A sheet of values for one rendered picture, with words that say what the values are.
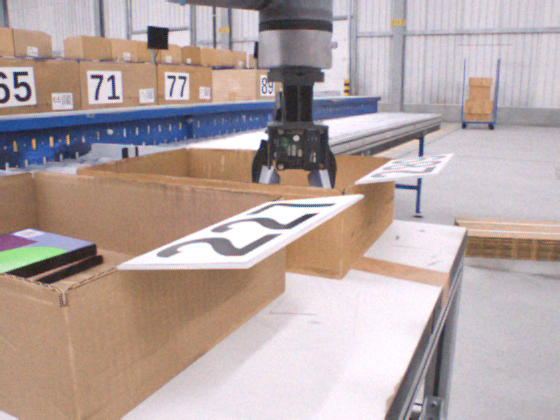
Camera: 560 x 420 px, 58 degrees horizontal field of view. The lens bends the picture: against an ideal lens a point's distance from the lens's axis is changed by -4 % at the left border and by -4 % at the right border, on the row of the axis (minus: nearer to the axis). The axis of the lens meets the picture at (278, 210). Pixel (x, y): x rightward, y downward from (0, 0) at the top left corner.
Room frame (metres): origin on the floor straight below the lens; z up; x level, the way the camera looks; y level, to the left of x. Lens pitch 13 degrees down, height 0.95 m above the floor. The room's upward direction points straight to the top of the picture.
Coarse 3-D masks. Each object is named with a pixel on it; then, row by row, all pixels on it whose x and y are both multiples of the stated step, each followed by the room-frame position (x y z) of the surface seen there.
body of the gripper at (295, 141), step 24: (288, 72) 0.62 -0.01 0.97; (312, 72) 0.62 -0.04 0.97; (288, 96) 0.63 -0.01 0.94; (312, 96) 0.62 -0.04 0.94; (288, 120) 0.63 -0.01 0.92; (312, 120) 0.62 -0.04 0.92; (288, 144) 0.61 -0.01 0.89; (312, 144) 0.61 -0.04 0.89; (288, 168) 0.62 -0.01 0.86; (312, 168) 0.61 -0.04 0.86
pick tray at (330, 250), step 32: (128, 160) 0.79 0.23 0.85; (160, 160) 0.86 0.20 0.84; (192, 160) 0.93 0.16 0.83; (224, 160) 0.91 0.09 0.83; (352, 160) 0.81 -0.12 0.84; (384, 160) 0.79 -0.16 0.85; (288, 192) 0.56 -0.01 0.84; (320, 192) 0.54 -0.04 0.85; (352, 192) 0.56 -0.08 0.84; (384, 192) 0.71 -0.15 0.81; (320, 224) 0.54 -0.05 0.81; (352, 224) 0.56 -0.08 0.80; (384, 224) 0.72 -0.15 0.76; (288, 256) 0.56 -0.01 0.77; (320, 256) 0.54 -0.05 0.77; (352, 256) 0.57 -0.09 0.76
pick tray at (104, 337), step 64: (0, 192) 0.62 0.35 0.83; (64, 192) 0.64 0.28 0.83; (128, 192) 0.59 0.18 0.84; (192, 192) 0.55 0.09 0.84; (256, 192) 0.52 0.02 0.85; (128, 256) 0.59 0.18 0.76; (0, 320) 0.28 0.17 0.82; (64, 320) 0.26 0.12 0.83; (128, 320) 0.30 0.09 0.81; (192, 320) 0.36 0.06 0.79; (0, 384) 0.28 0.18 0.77; (64, 384) 0.26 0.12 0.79; (128, 384) 0.29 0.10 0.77
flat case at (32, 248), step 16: (0, 240) 0.57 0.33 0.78; (16, 240) 0.57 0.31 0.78; (32, 240) 0.57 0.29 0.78; (48, 240) 0.57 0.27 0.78; (64, 240) 0.57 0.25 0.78; (80, 240) 0.57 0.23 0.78; (0, 256) 0.51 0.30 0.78; (16, 256) 0.51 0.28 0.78; (32, 256) 0.51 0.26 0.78; (48, 256) 0.51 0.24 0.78; (64, 256) 0.52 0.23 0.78; (80, 256) 0.54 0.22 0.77; (0, 272) 0.46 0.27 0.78; (16, 272) 0.47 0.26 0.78; (32, 272) 0.48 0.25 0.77
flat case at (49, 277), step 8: (96, 256) 0.56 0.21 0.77; (72, 264) 0.52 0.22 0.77; (80, 264) 0.53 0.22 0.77; (88, 264) 0.54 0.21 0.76; (96, 264) 0.55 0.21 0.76; (48, 272) 0.50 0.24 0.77; (56, 272) 0.50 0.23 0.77; (64, 272) 0.51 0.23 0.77; (72, 272) 0.52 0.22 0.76; (80, 272) 0.53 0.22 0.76; (32, 280) 0.48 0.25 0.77; (40, 280) 0.48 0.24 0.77; (48, 280) 0.49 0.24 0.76; (56, 280) 0.50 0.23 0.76
